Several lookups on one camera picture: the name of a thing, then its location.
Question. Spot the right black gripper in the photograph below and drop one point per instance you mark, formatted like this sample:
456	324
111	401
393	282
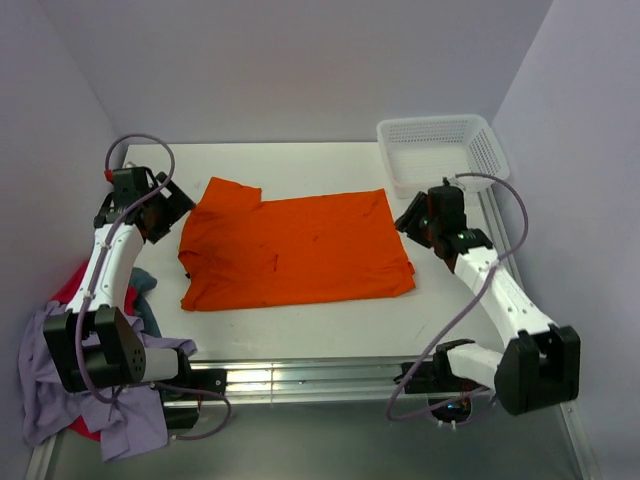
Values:
408	220

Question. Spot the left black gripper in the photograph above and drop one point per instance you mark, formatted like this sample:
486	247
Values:
176	205

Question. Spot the orange t shirt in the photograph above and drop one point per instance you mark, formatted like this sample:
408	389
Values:
241	252

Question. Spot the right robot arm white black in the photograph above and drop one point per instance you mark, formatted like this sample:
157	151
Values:
540	364

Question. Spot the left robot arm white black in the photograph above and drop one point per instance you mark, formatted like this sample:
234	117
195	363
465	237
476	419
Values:
92	340

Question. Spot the teal blue t shirt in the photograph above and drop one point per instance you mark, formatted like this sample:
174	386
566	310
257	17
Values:
141	283

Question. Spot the white perforated plastic basket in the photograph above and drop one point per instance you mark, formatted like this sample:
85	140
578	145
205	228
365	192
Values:
419	152

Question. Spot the red t shirt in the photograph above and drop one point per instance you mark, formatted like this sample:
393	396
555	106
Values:
69	289

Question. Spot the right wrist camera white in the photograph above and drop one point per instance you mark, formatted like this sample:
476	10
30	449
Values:
453	182

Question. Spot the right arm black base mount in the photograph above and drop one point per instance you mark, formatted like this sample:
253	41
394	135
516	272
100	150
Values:
436	383

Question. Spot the aluminium front rail frame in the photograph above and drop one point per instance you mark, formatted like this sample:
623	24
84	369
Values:
324	419

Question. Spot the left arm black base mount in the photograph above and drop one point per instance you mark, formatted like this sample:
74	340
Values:
183	403

